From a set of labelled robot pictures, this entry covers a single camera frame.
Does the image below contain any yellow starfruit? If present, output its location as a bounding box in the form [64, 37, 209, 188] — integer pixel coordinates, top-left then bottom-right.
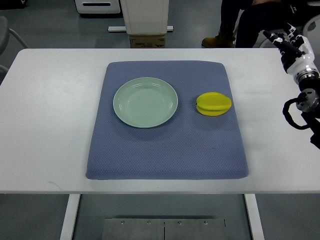
[196, 92, 232, 117]

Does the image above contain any tan work boot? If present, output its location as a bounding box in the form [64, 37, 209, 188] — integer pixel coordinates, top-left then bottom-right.
[201, 32, 236, 48]

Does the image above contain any blue textured table mat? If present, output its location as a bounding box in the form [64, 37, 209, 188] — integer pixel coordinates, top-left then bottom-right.
[86, 60, 249, 180]

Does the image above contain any white left table leg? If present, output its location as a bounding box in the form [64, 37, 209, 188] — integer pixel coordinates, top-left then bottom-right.
[59, 194, 81, 240]

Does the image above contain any white table leg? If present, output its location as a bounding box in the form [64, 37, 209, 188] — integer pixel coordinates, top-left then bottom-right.
[59, 194, 81, 240]
[244, 194, 265, 240]

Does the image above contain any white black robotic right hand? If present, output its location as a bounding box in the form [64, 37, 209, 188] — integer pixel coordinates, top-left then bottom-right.
[263, 23, 320, 84]

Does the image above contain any white appliance with slot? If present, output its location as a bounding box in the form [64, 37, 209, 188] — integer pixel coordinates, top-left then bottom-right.
[74, 0, 121, 14]

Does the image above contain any white right table leg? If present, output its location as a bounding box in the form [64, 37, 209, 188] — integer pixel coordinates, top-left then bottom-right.
[244, 194, 265, 240]

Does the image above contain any light green round plate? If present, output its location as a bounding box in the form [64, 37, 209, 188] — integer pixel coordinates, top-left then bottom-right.
[113, 77, 179, 129]

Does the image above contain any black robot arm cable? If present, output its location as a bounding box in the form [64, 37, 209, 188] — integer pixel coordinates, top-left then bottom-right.
[282, 97, 311, 130]

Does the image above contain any cardboard box with label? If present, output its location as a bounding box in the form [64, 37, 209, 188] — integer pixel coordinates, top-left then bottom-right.
[129, 34, 166, 49]

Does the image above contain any grey chair at left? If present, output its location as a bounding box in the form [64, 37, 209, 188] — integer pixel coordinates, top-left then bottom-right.
[0, 16, 29, 83]

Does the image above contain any seated person in black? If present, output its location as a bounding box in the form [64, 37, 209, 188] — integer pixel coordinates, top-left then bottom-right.
[218, 0, 320, 49]

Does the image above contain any black silver robot right arm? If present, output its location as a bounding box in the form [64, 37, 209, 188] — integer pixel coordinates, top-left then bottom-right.
[296, 73, 320, 149]

